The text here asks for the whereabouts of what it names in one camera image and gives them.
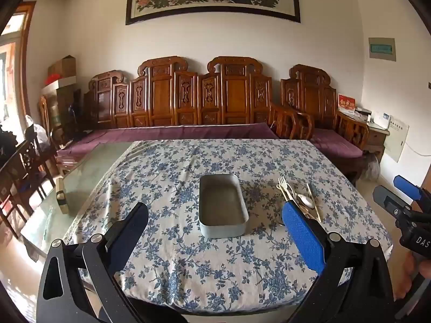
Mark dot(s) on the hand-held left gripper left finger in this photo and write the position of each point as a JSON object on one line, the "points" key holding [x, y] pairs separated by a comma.
{"points": [[128, 239]]}

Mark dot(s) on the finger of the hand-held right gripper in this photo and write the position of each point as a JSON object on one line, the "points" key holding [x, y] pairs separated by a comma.
{"points": [[387, 197], [407, 185]]}

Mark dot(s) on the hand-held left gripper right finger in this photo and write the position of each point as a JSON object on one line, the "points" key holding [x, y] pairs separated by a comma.
{"points": [[301, 235]]}

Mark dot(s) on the brown wooden chopstick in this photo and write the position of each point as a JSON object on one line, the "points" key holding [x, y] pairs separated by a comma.
{"points": [[317, 208]]}

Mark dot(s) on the metal spoon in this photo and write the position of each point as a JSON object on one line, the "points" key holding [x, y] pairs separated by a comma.
{"points": [[307, 201]]}

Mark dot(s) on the beige plastic fork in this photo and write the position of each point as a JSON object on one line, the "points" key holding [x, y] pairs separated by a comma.
{"points": [[282, 183]]}

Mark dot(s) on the rectangular metal tin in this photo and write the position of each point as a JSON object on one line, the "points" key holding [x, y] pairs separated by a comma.
{"points": [[220, 205]]}

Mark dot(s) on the person's right hand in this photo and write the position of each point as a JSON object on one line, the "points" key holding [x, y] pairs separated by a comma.
{"points": [[404, 282]]}

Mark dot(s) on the grey fluffy bundle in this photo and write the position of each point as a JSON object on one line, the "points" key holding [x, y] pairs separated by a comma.
{"points": [[371, 169]]}

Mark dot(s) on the wooden side table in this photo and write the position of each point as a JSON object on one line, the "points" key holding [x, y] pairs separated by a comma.
{"points": [[373, 138]]}

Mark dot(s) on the blue floral tablecloth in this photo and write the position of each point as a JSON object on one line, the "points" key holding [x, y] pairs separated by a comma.
{"points": [[188, 262]]}

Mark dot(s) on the white desk telephone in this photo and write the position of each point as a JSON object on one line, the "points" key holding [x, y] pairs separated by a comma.
{"points": [[382, 120]]}

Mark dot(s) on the small beige and black box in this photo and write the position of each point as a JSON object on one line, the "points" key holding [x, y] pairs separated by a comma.
{"points": [[62, 197]]}

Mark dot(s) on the red desk calendar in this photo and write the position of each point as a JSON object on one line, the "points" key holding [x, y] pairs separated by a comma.
{"points": [[346, 104]]}

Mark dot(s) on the purple sofa cushion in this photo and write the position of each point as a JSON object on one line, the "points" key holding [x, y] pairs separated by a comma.
{"points": [[168, 133]]}

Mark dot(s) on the carved wooden armchair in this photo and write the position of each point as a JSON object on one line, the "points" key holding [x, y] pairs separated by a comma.
{"points": [[309, 91]]}

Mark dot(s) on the black desk lamp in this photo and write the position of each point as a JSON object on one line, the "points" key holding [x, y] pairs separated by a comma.
{"points": [[73, 114]]}

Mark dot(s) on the clear plastic bag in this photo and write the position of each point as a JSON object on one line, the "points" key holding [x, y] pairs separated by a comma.
{"points": [[37, 129]]}

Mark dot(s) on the stack of brown cartons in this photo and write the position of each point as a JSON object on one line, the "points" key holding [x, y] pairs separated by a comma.
{"points": [[62, 107]]}

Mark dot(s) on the wooden chair by cartons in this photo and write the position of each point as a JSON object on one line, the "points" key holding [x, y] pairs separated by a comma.
{"points": [[45, 114]]}

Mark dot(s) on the carved wooden sofa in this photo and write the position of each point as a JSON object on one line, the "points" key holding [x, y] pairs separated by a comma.
{"points": [[232, 97]]}

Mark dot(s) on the white flat box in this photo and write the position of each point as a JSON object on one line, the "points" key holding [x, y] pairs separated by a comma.
{"points": [[59, 84]]}

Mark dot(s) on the brown cardboard box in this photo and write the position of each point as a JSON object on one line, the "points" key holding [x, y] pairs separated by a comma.
{"points": [[62, 66]]}

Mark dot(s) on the white wall distribution panel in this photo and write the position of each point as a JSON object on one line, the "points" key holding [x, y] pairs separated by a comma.
{"points": [[396, 138]]}

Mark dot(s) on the green wall panel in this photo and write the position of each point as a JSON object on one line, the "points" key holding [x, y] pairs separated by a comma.
{"points": [[381, 49]]}

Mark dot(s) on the wooden door frame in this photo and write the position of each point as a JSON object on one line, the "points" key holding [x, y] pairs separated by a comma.
{"points": [[25, 57]]}

